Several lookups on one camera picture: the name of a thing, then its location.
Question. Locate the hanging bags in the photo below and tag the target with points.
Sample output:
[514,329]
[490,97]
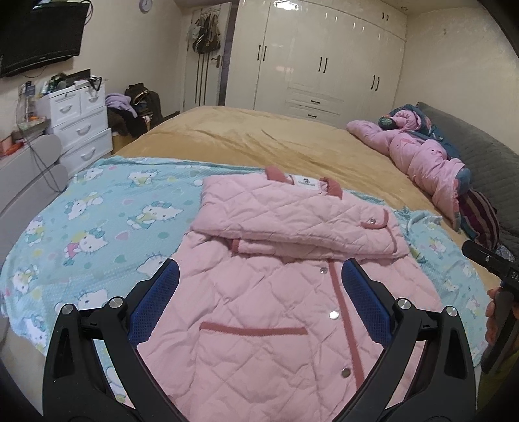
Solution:
[204,36]

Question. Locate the white door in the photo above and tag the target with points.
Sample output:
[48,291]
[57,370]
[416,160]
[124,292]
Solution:
[211,81]

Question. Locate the person's right hand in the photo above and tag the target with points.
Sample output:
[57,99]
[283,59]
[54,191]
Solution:
[491,316]

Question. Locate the purple clothes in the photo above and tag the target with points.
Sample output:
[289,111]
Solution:
[119,101]

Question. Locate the round wall clock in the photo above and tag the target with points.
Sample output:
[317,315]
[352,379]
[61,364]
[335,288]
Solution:
[145,5]

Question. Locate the black television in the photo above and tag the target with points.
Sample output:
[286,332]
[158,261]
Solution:
[40,36]

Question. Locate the blue cartoon print blanket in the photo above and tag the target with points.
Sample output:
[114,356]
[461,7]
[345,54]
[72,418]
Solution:
[101,211]

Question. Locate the dark striped pillow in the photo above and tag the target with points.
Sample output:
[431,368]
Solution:
[480,215]

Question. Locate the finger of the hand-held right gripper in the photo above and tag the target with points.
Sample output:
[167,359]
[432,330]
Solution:
[482,257]

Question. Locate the black clothes hanger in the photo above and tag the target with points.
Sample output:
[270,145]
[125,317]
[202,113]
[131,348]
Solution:
[96,83]

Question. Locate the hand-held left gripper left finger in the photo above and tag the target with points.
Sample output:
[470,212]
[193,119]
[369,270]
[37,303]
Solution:
[156,300]

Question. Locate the grey quilted headboard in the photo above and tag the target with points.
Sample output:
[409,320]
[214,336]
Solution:
[486,162]

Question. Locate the person's green clothing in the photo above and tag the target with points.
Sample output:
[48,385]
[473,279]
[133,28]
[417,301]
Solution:
[502,389]

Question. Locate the dark clothes pile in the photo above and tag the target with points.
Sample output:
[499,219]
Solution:
[121,123]

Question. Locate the pink quilted jacket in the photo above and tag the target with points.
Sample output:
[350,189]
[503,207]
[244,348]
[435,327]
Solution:
[284,284]

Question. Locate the grey cabinet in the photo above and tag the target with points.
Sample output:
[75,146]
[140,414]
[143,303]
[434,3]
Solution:
[24,178]

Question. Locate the pile of pink quilted clothes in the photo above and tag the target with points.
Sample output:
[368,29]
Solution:
[421,162]

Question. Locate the white wardrobe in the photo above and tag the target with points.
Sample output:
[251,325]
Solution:
[324,40]

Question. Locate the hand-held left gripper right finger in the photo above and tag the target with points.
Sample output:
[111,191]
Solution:
[365,300]

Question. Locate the white drawer chest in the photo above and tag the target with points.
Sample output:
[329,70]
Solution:
[81,130]

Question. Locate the bed with tan sheet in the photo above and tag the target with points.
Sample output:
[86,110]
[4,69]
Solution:
[284,138]

